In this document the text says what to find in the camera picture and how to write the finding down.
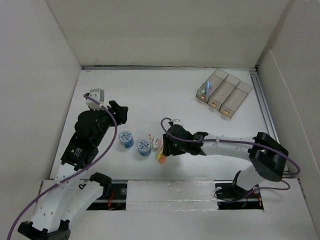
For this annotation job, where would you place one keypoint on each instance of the front black mounting rail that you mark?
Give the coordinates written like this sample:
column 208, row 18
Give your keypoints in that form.
column 116, row 199

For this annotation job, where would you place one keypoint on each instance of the blue highlighter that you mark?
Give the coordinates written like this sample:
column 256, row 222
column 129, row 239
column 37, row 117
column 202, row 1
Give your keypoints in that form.
column 207, row 85

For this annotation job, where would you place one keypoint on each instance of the aluminium rail back edge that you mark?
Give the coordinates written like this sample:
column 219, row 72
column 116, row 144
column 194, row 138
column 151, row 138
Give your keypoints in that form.
column 140, row 67

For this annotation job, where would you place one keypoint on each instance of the right blue slime jar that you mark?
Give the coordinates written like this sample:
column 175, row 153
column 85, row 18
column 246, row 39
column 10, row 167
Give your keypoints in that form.
column 144, row 147

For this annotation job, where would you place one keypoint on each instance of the blue slime jar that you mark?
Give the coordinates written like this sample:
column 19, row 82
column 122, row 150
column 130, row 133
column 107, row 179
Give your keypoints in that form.
column 144, row 147
column 126, row 139

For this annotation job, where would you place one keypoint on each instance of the white staple box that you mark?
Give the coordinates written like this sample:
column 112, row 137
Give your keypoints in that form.
column 150, row 138

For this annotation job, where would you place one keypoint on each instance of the pink highlighter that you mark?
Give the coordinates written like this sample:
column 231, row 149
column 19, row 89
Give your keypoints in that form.
column 212, row 87

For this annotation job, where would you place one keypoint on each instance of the middle clear organizer bin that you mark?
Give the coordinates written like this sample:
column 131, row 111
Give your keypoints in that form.
column 220, row 95

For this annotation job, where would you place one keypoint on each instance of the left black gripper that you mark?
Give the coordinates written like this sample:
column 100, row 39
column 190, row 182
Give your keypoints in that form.
column 119, row 111

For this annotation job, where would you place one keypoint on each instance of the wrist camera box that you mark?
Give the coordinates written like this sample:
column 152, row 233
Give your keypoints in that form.
column 98, row 95
column 175, row 122

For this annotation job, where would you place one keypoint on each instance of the pink mini stapler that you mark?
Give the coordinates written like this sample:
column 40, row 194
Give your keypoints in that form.
column 156, row 143

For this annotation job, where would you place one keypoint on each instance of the left blue slime jar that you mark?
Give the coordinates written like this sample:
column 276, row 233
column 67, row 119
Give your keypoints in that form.
column 126, row 139

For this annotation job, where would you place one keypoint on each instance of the yellow highlighter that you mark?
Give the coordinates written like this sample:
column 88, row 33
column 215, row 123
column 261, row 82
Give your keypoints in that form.
column 159, row 154

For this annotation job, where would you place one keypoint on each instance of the left clear organizer bin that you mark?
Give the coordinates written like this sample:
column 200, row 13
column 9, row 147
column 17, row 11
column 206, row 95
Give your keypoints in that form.
column 217, row 77

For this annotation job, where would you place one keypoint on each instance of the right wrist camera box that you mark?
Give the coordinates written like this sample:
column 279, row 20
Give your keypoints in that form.
column 175, row 122

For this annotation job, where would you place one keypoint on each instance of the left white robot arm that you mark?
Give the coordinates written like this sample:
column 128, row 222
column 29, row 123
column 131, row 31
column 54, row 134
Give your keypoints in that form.
column 59, row 210

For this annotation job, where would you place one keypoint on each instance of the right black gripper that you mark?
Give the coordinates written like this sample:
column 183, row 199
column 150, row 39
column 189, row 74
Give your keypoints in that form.
column 167, row 142

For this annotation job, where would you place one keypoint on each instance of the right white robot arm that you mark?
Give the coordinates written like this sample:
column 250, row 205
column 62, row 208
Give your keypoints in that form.
column 245, row 181

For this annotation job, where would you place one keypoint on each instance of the right clear organizer bin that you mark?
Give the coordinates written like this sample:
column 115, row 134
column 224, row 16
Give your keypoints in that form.
column 235, row 99

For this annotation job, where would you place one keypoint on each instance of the orange highlighter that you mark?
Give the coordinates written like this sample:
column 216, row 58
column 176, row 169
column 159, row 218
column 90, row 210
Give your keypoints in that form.
column 162, row 159

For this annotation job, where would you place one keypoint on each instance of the clear organizer bin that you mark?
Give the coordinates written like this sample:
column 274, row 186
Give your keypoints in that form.
column 220, row 95
column 235, row 99
column 217, row 77

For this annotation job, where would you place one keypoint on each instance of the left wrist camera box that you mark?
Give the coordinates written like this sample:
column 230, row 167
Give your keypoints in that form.
column 98, row 95

